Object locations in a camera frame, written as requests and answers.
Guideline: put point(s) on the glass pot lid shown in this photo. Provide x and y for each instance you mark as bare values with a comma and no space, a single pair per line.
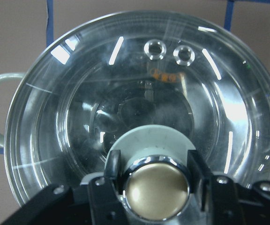
154,192

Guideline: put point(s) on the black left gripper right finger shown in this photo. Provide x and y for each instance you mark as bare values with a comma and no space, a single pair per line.
216,195

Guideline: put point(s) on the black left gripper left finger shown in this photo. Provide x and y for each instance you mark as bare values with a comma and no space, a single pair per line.
105,206

